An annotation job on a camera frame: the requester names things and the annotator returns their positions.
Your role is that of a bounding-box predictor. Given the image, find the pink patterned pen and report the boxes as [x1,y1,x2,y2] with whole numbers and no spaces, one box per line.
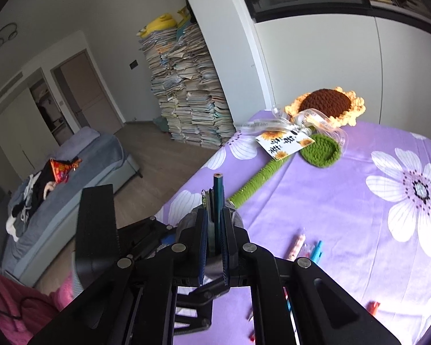
[286,228,306,261]

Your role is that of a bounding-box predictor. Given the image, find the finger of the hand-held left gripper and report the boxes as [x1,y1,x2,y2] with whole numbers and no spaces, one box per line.
[172,277,232,332]
[117,216,178,261]

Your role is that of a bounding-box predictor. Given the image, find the brown door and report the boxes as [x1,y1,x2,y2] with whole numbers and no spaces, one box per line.
[50,50,124,132]

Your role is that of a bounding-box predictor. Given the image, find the clear ribbon bow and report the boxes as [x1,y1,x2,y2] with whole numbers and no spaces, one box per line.
[233,106,347,148]

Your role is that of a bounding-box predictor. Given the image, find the grey bed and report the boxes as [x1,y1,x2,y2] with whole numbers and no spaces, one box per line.
[0,126,142,288]

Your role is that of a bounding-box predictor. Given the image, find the dark green bag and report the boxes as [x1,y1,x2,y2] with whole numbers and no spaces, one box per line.
[153,117,171,134]

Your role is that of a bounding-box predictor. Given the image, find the pile of clothes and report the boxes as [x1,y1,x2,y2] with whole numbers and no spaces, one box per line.
[5,167,58,241]

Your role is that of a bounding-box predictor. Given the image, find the white wardrobe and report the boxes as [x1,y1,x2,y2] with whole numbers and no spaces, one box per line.
[0,75,74,180]

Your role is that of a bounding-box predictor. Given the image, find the dark teal pencil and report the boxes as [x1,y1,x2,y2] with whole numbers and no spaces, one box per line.
[213,172,225,252]

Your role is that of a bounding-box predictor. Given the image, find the grey dotted pen holder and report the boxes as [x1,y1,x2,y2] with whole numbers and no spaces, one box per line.
[178,203,245,288]

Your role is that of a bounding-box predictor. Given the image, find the tall pile of books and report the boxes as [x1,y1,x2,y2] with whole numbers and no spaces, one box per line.
[138,22,236,150]

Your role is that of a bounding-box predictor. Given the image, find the wide stack of books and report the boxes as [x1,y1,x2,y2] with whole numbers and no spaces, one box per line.
[397,0,428,13]

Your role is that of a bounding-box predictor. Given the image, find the crochet sunflower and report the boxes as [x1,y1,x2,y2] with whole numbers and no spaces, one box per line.
[226,86,366,210]

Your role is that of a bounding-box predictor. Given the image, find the yellow plush toy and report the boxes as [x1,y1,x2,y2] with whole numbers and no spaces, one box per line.
[136,12,178,38]

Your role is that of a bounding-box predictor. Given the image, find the air vent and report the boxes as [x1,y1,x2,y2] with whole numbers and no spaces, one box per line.
[0,70,24,106]

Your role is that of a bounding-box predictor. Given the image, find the blue pen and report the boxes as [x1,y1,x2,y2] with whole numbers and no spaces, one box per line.
[284,241,326,313]

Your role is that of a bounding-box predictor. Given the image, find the red pen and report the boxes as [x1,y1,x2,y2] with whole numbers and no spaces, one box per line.
[248,242,313,342]

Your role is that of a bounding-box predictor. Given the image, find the teal flat item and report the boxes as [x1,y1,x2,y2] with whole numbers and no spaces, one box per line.
[175,20,195,42]

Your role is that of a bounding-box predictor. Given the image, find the ring ceiling lamp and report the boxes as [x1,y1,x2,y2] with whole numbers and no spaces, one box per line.
[0,22,18,53]

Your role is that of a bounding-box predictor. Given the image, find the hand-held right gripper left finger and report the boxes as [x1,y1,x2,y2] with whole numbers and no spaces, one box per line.
[27,206,209,345]

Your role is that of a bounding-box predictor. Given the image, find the white sunflower gift tag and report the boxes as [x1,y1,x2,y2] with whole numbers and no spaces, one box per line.
[255,129,315,161]

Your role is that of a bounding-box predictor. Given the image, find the pink garment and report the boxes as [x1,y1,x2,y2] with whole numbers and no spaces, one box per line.
[0,269,76,345]

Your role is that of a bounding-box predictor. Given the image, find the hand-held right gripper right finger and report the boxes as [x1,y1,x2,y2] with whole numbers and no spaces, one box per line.
[220,206,401,345]

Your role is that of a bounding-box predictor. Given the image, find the white bookcase cabinet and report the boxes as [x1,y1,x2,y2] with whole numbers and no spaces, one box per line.
[174,0,431,141]

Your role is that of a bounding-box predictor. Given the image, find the red snack bag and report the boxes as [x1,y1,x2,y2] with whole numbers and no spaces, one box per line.
[49,157,83,185]

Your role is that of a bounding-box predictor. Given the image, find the purple floral tablecloth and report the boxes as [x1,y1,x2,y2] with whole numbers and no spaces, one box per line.
[154,110,431,345]

